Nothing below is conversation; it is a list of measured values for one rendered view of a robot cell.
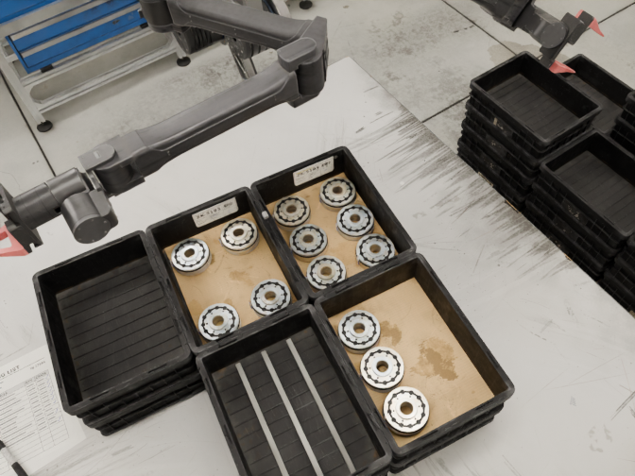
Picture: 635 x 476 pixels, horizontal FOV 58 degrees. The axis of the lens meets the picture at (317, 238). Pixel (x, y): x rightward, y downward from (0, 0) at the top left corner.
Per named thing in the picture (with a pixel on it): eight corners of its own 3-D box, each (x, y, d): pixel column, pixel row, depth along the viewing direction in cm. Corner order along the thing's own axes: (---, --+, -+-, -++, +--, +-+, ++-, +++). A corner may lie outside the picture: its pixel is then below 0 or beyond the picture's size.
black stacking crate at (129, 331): (52, 296, 155) (32, 275, 146) (156, 251, 161) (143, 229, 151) (86, 429, 135) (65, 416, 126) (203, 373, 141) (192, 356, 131)
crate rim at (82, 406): (35, 279, 147) (30, 274, 145) (145, 232, 153) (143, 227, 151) (68, 418, 127) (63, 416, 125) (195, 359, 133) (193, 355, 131)
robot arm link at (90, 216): (128, 174, 99) (109, 140, 92) (156, 218, 94) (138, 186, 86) (62, 208, 96) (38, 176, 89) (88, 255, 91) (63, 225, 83)
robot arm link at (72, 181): (90, 179, 97) (76, 157, 92) (106, 206, 93) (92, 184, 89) (51, 199, 95) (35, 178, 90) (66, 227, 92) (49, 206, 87)
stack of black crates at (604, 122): (518, 118, 268) (531, 80, 249) (564, 91, 276) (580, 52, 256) (585, 172, 249) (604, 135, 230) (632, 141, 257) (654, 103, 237)
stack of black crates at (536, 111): (452, 158, 258) (468, 80, 220) (502, 127, 265) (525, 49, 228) (515, 216, 239) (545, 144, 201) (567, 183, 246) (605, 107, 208)
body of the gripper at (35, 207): (33, 250, 92) (76, 228, 94) (-1, 214, 84) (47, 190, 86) (21, 224, 95) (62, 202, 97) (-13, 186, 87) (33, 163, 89)
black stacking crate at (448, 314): (315, 321, 146) (312, 301, 137) (415, 274, 152) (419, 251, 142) (393, 468, 126) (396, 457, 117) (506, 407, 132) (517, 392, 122)
